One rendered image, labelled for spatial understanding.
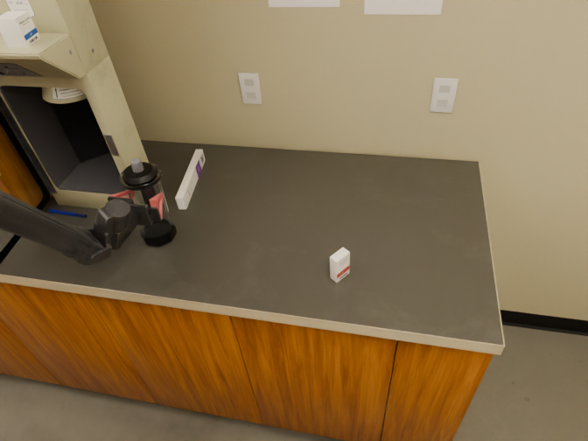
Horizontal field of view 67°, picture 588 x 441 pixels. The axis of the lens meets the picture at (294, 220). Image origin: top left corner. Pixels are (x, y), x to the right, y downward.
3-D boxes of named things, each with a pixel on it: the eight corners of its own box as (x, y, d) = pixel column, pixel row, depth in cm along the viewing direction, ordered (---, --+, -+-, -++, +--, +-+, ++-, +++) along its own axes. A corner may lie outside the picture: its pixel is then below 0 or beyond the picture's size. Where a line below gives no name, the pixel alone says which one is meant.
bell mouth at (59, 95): (66, 73, 132) (57, 55, 129) (118, 74, 129) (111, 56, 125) (29, 102, 120) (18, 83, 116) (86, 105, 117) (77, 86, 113)
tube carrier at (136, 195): (149, 218, 136) (129, 161, 122) (182, 221, 135) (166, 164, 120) (134, 242, 129) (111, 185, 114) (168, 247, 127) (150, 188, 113)
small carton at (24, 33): (20, 38, 101) (7, 10, 97) (40, 38, 100) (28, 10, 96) (8, 47, 97) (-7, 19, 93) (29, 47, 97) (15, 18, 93)
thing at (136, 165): (133, 169, 123) (127, 149, 118) (164, 171, 121) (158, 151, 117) (118, 189, 116) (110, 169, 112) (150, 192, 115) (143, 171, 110)
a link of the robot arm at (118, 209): (68, 242, 105) (89, 266, 103) (67, 209, 97) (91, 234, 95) (113, 223, 113) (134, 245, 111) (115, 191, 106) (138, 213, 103)
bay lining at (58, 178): (95, 144, 158) (51, 46, 134) (162, 149, 153) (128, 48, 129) (56, 187, 141) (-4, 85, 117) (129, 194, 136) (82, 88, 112)
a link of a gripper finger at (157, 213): (143, 182, 120) (127, 203, 113) (167, 185, 119) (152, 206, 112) (149, 201, 125) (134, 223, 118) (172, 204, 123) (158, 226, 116)
